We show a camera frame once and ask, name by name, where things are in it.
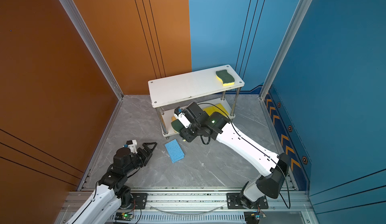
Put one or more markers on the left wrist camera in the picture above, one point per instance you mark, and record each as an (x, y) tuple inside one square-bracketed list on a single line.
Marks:
[(132, 145)]

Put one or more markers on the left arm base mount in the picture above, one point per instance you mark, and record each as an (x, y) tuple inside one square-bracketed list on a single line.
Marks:
[(134, 201)]

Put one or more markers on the left aluminium corner post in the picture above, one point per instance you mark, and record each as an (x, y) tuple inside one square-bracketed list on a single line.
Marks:
[(85, 34)]

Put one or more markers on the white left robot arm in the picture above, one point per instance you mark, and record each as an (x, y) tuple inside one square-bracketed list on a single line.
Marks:
[(111, 192)]

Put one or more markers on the white two-tier metal shelf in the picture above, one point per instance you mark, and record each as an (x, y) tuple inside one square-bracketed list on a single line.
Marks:
[(188, 87)]

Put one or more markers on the green circuit board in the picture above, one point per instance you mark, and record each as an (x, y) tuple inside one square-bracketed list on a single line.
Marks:
[(124, 217), (252, 217)]

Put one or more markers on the right green circuit board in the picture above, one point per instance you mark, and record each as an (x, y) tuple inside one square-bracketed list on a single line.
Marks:
[(252, 217)]

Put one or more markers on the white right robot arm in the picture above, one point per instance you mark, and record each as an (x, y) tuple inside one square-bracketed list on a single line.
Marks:
[(272, 167)]

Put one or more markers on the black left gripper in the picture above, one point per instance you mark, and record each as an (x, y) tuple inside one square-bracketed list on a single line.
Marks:
[(145, 156)]

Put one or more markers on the right aluminium corner post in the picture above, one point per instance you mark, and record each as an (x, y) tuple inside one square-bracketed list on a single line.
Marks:
[(293, 27)]

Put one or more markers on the aluminium corner post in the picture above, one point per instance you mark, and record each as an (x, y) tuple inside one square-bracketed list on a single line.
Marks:
[(293, 27), (85, 34)]

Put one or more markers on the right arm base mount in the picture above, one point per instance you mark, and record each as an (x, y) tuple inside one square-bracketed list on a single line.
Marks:
[(236, 201)]

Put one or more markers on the left green circuit board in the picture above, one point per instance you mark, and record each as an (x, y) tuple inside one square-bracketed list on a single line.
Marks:
[(124, 217)]

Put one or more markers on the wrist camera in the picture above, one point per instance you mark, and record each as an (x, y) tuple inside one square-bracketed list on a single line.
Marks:
[(132, 145), (179, 114)]

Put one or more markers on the yellow green sponge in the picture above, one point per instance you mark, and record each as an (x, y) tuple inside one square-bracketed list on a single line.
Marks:
[(177, 125)]

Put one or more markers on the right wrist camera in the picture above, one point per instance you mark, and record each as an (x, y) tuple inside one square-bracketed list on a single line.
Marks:
[(179, 114)]

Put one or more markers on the blue sponge bottom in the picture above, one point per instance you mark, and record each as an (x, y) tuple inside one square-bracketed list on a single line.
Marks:
[(174, 150)]

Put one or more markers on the green scrub sponge top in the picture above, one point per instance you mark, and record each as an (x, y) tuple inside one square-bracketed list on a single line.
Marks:
[(225, 77)]

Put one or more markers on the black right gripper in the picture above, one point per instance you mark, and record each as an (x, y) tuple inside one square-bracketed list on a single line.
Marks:
[(184, 134)]

